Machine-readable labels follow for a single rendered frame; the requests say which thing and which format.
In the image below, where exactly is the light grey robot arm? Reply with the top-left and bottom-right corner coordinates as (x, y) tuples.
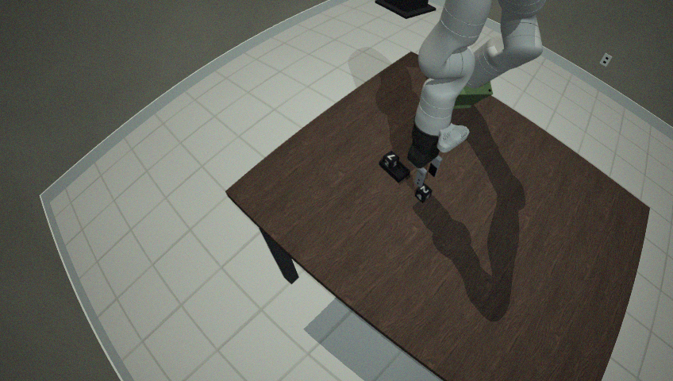
(418, 0), (546, 118)

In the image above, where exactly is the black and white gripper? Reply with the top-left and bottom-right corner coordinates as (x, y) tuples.
(407, 103), (470, 188)

